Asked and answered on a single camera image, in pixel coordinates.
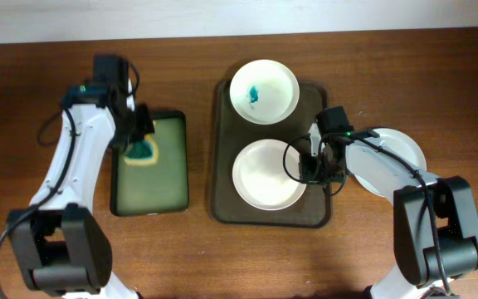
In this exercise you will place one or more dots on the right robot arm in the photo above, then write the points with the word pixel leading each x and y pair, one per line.
pixel 435 222

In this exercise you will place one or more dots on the green yellow sponge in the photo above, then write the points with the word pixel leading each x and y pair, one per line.
pixel 144 152

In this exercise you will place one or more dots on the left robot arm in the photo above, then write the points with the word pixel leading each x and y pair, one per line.
pixel 59 247

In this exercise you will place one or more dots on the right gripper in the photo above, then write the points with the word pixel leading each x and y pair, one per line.
pixel 307 173

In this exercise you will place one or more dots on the black water tray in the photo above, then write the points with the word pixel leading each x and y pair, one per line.
pixel 158 188

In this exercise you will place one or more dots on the white plate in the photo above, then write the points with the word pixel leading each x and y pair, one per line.
pixel 264 92
pixel 402 145
pixel 264 175

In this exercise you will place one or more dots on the large brown serving tray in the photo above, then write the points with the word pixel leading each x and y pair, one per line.
pixel 232 133

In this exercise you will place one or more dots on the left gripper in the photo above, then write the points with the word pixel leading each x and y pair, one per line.
pixel 147 126

